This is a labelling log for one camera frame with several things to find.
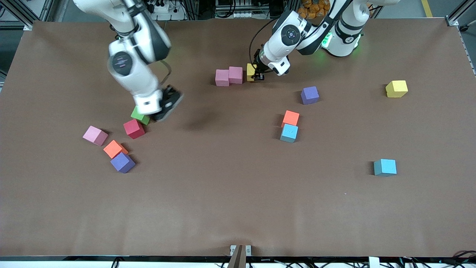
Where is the purple foam block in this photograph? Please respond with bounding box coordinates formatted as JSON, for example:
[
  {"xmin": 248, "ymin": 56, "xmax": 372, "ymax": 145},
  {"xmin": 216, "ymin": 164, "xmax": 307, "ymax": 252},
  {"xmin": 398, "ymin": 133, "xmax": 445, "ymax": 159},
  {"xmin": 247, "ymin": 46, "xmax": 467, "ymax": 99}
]
[
  {"xmin": 110, "ymin": 152, "xmax": 136, "ymax": 174},
  {"xmin": 301, "ymin": 86, "xmax": 320, "ymax": 105}
]

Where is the orange foam block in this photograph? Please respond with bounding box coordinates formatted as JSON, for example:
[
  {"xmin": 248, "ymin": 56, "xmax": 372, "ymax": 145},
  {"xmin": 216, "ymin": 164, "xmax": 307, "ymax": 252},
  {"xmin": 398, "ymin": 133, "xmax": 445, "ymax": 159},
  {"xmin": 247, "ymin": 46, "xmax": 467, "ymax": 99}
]
[
  {"xmin": 282, "ymin": 111, "xmax": 300, "ymax": 128},
  {"xmin": 103, "ymin": 140, "xmax": 129, "ymax": 159}
]

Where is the green foam block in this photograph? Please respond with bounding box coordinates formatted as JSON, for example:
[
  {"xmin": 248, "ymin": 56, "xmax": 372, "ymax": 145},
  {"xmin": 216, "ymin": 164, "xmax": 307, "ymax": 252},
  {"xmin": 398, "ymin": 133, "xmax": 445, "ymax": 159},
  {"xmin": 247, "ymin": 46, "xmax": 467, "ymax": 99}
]
[{"xmin": 130, "ymin": 106, "xmax": 151, "ymax": 125}]

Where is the red foam block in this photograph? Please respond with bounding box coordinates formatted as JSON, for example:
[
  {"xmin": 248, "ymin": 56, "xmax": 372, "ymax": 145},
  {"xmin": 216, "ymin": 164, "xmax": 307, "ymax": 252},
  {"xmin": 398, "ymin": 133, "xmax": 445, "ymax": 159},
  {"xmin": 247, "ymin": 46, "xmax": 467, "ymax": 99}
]
[{"xmin": 123, "ymin": 119, "xmax": 145, "ymax": 139}]

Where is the black electronics rack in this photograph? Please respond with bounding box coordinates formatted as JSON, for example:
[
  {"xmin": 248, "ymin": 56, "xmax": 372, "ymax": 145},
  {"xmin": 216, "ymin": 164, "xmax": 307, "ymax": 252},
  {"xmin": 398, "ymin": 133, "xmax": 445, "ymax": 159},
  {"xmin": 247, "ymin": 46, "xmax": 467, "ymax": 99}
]
[{"xmin": 215, "ymin": 0, "xmax": 274, "ymax": 19}]

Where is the blue foam block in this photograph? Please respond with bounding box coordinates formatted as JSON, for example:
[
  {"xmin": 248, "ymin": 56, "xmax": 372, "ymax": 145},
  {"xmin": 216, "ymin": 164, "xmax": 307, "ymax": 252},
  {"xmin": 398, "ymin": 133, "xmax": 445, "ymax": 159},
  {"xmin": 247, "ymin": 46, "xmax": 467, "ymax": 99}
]
[
  {"xmin": 280, "ymin": 124, "xmax": 299, "ymax": 143},
  {"xmin": 374, "ymin": 159, "xmax": 397, "ymax": 176}
]

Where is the bag of orange items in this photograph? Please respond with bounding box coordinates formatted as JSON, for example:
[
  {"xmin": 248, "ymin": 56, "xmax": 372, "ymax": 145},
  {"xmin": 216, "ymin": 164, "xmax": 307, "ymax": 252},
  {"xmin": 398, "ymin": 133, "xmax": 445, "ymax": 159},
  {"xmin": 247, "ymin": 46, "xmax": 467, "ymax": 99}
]
[{"xmin": 297, "ymin": 0, "xmax": 335, "ymax": 19}]

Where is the white power strip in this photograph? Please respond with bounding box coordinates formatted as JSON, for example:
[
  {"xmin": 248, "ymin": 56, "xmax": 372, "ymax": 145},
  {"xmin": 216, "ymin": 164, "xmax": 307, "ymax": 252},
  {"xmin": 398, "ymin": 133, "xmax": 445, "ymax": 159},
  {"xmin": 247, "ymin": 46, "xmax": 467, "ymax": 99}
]
[{"xmin": 147, "ymin": 0, "xmax": 172, "ymax": 13}]

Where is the large table cover mat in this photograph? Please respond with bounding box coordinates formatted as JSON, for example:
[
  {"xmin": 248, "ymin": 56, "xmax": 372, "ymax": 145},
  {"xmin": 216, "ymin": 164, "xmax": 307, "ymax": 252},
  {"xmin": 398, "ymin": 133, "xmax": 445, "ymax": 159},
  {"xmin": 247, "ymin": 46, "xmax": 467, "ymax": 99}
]
[{"xmin": 0, "ymin": 18, "xmax": 476, "ymax": 258}]

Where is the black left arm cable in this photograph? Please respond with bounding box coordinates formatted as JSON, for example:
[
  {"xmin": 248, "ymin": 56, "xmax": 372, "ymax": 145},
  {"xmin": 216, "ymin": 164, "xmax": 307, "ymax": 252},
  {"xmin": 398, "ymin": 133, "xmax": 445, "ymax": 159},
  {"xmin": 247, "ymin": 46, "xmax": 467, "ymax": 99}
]
[{"xmin": 248, "ymin": 19, "xmax": 277, "ymax": 69}]

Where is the aluminium frame profile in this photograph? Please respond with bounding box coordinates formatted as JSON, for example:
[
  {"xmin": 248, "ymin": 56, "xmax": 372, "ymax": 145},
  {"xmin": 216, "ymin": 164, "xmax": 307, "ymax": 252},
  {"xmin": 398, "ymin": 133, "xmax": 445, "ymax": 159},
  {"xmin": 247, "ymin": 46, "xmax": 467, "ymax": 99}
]
[
  {"xmin": 446, "ymin": 0, "xmax": 476, "ymax": 27},
  {"xmin": 0, "ymin": 0, "xmax": 52, "ymax": 31}
]

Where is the metal clamp bracket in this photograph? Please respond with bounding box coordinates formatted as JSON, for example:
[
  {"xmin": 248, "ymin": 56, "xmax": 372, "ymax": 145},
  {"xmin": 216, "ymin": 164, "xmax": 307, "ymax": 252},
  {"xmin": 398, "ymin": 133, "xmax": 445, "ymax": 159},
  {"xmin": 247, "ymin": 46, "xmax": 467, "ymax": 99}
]
[{"xmin": 228, "ymin": 244, "xmax": 252, "ymax": 268}]

